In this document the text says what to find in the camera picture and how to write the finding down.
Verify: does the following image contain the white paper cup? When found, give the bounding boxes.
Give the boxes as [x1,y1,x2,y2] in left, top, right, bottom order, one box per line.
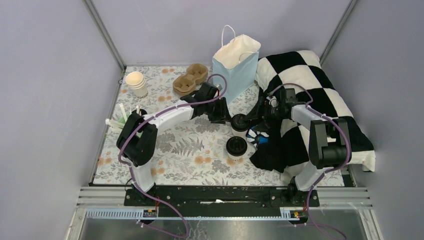
[232,129,248,139]
[227,153,244,162]

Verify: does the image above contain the stack of white paper cups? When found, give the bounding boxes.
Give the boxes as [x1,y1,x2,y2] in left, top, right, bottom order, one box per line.
[125,71,148,98]

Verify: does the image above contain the green cup holder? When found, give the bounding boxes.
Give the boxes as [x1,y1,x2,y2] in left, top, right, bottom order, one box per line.
[116,113,142,137]

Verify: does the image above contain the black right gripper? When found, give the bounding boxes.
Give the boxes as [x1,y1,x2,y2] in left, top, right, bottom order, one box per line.
[243,97,287,133]

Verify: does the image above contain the black cup lid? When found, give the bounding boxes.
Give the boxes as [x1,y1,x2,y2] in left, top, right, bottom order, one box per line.
[225,136,248,155]
[230,113,251,132]

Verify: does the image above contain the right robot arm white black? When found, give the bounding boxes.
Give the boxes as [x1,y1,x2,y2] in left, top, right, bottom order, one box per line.
[242,87,352,206]

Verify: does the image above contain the floral table mat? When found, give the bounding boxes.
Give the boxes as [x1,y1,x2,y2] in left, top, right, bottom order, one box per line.
[112,66,291,186]

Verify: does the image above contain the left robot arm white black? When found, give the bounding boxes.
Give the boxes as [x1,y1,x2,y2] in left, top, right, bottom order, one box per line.
[116,82,231,206]

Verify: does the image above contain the light blue paper bag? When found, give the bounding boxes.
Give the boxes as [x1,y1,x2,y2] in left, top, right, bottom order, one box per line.
[212,25,262,105]

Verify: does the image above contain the black white checkered blanket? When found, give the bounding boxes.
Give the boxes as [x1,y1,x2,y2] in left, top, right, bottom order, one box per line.
[250,50,376,181]

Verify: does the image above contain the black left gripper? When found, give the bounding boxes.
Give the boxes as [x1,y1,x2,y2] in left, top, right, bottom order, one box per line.
[204,97,233,125]

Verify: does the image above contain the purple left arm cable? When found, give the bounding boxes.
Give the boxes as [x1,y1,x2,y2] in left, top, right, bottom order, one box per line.
[117,73,229,239]

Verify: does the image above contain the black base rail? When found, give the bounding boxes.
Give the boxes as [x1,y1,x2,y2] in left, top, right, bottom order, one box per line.
[124,185,320,218]

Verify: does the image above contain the brown cardboard cup carrier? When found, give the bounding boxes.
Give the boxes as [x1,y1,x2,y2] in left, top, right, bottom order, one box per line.
[172,63,209,96]

